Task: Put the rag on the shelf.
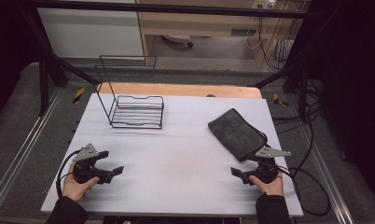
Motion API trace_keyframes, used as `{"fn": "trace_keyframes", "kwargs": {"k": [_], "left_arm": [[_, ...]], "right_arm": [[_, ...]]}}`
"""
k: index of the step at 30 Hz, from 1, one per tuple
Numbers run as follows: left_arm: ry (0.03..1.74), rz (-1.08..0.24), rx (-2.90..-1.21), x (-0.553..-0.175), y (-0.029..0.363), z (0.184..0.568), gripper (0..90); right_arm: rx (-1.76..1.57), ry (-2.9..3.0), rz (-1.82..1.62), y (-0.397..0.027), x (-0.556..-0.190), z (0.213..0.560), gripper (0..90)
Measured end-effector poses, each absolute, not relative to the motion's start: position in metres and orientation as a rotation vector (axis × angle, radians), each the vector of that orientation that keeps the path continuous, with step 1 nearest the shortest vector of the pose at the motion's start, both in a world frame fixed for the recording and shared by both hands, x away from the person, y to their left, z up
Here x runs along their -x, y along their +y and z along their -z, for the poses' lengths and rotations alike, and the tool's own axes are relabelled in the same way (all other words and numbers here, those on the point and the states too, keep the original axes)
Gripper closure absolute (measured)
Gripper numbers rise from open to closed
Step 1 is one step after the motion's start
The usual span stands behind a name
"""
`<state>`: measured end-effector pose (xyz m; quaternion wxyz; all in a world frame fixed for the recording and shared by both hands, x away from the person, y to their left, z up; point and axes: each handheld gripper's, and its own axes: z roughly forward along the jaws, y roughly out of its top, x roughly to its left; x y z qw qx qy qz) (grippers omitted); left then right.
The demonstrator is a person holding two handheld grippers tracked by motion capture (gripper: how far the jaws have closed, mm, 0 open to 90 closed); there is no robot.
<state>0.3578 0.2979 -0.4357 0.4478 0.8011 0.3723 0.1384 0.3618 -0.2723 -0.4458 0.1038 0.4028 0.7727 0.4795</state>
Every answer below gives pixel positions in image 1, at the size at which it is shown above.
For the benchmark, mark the person's right hand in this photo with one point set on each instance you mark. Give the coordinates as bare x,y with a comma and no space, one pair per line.
272,188

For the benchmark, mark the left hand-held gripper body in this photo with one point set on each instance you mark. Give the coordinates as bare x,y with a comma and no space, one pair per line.
86,153

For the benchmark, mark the person's left hand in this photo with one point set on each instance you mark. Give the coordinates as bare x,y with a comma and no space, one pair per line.
73,189

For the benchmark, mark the light wooden desk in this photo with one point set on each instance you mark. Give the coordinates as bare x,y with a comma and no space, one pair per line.
201,28

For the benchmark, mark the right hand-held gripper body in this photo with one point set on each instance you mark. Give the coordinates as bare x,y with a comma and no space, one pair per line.
267,169

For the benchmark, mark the black metal frame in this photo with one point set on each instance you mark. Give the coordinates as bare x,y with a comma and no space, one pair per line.
163,8

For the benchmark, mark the yellow black striped tape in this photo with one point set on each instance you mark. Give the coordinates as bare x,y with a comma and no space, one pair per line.
79,95
279,100

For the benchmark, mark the dark grey towel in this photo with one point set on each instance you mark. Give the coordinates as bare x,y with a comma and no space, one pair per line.
235,132

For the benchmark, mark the black curtain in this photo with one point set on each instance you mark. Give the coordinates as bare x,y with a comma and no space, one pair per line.
356,77
5,46

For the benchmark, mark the office chair base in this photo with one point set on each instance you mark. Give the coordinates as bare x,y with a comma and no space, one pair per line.
177,39

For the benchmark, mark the white power strip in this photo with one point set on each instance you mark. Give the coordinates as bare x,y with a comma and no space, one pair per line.
264,3

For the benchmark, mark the white cabinet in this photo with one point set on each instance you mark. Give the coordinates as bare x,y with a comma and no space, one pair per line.
89,34

